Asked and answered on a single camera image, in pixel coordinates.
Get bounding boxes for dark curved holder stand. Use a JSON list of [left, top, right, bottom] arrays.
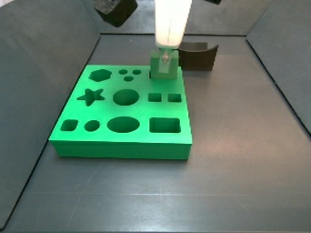
[[179, 42, 219, 71]]

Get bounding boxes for white translucent gripper finger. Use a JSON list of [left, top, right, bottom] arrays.
[[155, 0, 192, 64]]

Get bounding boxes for green shape sorter block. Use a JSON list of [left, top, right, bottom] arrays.
[[49, 65, 192, 159]]

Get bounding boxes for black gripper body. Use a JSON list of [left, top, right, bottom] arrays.
[[93, 0, 138, 27]]

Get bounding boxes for green arch object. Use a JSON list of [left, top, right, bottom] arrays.
[[151, 49, 179, 79]]

